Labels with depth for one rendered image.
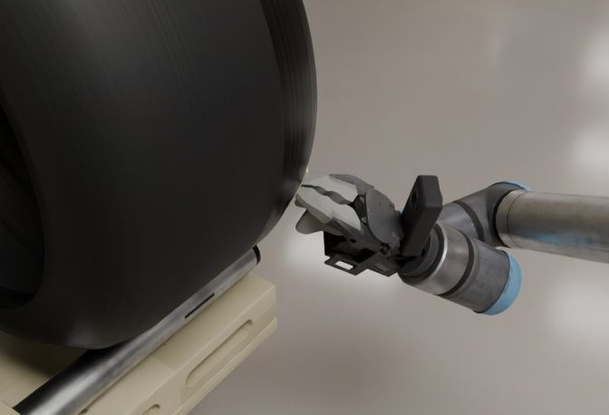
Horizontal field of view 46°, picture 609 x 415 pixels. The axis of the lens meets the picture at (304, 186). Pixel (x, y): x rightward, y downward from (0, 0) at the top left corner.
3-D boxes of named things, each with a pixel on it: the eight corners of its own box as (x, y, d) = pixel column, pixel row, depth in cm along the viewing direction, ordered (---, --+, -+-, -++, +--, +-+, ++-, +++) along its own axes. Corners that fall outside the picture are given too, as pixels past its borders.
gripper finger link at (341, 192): (265, 205, 81) (327, 231, 86) (298, 180, 77) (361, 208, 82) (265, 183, 83) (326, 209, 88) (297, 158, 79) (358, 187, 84)
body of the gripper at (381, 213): (319, 264, 85) (391, 292, 91) (369, 233, 79) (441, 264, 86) (316, 211, 89) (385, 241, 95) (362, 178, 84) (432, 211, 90)
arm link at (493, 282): (462, 301, 104) (509, 331, 95) (401, 277, 97) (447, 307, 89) (491, 244, 103) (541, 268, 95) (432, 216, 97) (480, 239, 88)
